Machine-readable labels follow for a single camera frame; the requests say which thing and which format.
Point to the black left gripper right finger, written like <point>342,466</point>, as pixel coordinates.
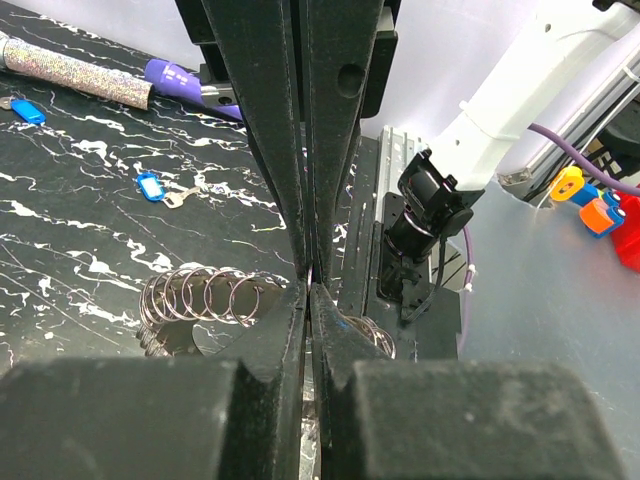
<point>381,418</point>

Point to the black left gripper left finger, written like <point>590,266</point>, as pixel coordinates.
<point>233,415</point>

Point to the blue key tag with key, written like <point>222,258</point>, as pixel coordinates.
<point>152,190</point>

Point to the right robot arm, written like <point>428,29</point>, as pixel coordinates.
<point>300,70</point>

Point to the purple plastic tool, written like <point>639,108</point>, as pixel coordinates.
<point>171,80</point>

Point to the sprinkles filled tube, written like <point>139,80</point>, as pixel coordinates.
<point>110,84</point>

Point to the colourful toy blocks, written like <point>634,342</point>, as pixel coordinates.
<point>610,213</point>

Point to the aluminium frame rail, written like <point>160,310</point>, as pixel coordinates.
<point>424,111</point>

